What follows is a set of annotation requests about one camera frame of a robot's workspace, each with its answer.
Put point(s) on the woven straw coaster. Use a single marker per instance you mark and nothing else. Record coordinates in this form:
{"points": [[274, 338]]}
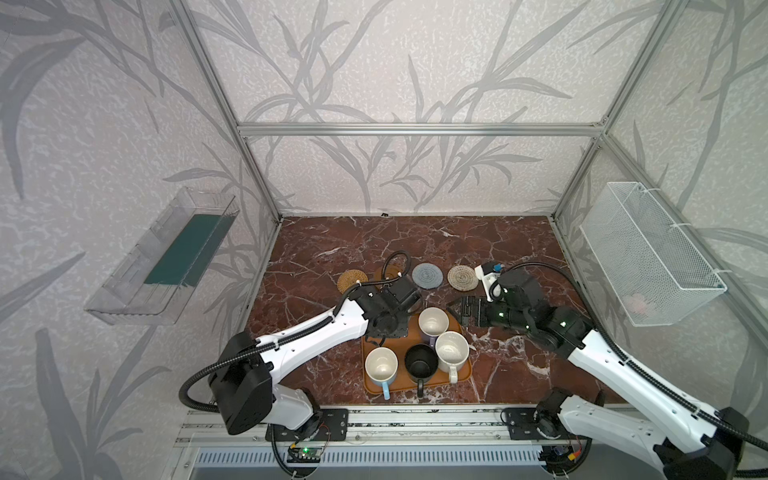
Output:
{"points": [[350, 278]]}

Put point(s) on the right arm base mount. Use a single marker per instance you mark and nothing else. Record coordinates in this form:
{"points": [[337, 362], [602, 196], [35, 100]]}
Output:
{"points": [[527, 423]]}

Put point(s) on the grey woven coaster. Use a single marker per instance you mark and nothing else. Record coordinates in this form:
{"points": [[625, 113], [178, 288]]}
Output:
{"points": [[427, 276]]}

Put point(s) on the aluminium front rail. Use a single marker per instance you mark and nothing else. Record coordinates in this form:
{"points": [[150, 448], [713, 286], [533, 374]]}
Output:
{"points": [[380, 424]]}

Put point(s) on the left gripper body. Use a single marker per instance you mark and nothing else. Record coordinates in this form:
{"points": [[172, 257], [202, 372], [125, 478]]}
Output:
{"points": [[399, 300]]}

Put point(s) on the black ceramic mug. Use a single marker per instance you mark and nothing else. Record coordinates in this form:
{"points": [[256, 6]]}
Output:
{"points": [[421, 363]]}

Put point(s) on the brown wooden saucer coaster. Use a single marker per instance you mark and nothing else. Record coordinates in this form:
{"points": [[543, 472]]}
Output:
{"points": [[390, 272]]}

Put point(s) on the white speckled mug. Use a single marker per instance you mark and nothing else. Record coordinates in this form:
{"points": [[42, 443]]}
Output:
{"points": [[453, 351]]}

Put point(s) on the purple ceramic mug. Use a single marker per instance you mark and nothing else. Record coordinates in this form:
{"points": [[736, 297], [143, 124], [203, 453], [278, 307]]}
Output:
{"points": [[432, 322]]}

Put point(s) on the white wire mesh basket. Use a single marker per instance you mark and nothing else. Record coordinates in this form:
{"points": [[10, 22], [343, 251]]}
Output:
{"points": [[659, 276]]}

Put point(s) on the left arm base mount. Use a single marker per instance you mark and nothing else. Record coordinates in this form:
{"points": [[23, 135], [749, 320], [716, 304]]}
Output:
{"points": [[329, 424]]}

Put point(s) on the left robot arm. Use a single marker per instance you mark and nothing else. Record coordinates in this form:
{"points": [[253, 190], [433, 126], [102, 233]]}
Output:
{"points": [[244, 384]]}

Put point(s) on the cream woven coaster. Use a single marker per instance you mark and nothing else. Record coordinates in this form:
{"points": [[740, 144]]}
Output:
{"points": [[462, 278]]}

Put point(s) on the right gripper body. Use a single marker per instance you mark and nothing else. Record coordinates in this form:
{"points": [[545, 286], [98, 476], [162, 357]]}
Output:
{"points": [[474, 311]]}

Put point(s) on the light blue mug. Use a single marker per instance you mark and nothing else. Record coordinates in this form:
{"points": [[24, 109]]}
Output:
{"points": [[381, 367]]}

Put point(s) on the clear plastic wall bin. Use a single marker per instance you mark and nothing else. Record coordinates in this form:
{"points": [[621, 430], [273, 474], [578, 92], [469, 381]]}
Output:
{"points": [[155, 281]]}

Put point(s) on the orange serving tray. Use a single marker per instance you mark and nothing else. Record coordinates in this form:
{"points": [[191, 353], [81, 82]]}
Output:
{"points": [[400, 347]]}

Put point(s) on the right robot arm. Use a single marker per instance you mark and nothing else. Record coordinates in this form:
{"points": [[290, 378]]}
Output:
{"points": [[677, 434]]}

